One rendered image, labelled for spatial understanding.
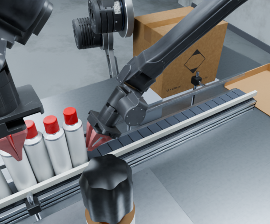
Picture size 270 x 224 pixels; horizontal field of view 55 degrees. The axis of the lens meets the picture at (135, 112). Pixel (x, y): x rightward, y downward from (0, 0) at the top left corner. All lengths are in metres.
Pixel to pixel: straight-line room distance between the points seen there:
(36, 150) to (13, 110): 0.33
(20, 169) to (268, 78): 1.13
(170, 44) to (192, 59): 0.46
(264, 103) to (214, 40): 0.34
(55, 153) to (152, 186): 0.27
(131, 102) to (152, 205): 0.27
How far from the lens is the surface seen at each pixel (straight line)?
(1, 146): 0.38
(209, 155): 0.91
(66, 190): 0.78
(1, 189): 0.75
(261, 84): 1.33
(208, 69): 1.18
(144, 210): 0.70
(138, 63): 0.67
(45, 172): 0.74
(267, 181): 0.91
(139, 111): 0.64
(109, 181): 0.38
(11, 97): 0.35
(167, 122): 0.93
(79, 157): 0.75
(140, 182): 0.75
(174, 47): 0.63
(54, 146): 0.68
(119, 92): 0.69
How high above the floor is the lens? 1.49
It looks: 39 degrees down
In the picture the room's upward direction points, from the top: straight up
